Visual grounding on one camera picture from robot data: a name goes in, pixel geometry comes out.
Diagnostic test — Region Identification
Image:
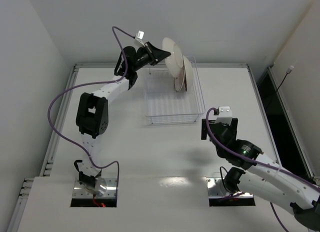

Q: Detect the floral brown-rim plate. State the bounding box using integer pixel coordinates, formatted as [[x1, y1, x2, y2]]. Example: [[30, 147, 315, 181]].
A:
[[183, 56, 194, 92], [162, 37, 184, 78]]

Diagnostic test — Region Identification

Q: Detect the orange sunburst plate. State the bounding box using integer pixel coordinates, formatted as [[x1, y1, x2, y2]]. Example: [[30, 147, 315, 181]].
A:
[[174, 67, 186, 92]]

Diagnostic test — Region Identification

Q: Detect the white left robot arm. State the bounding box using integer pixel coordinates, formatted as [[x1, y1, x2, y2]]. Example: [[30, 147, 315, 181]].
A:
[[75, 42, 175, 189]]

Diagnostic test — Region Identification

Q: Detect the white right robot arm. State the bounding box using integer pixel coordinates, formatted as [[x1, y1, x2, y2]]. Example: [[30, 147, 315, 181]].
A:
[[201, 116, 320, 231]]

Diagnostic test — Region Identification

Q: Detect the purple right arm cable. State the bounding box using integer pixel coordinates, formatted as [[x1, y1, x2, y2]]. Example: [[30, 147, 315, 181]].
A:
[[205, 107, 320, 232]]

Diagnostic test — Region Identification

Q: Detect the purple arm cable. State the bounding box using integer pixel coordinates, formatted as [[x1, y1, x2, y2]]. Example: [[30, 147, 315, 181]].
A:
[[205, 107, 320, 232], [47, 26, 137, 193]]

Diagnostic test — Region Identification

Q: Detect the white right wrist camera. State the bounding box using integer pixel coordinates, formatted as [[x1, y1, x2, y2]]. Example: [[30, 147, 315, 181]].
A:
[[214, 106, 233, 126]]

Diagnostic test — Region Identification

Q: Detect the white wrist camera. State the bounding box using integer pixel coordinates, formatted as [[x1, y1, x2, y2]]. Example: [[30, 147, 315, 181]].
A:
[[134, 30, 145, 47], [214, 106, 233, 126]]

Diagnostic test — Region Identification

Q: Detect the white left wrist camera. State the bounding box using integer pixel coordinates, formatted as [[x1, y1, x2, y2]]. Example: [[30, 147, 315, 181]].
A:
[[134, 30, 145, 47]]

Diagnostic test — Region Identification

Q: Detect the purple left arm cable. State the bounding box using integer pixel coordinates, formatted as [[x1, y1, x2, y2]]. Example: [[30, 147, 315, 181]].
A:
[[47, 26, 137, 193]]

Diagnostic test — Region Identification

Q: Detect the white wire dish rack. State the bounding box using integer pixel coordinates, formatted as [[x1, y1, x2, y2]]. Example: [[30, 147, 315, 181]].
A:
[[143, 56, 206, 125]]

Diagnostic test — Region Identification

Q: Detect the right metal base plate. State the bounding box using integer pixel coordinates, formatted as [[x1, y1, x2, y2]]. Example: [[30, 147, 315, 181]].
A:
[[206, 177, 254, 200]]

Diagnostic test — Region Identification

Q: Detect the metal base plate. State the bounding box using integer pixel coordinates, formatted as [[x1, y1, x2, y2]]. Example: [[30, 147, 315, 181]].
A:
[[72, 177, 117, 199], [206, 177, 254, 200]]

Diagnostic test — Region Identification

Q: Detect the black usb wall cable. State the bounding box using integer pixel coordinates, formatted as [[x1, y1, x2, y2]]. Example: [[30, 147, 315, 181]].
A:
[[276, 64, 296, 93]]

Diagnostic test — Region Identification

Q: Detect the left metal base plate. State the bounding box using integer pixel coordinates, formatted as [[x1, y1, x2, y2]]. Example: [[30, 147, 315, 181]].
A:
[[72, 177, 117, 199]]

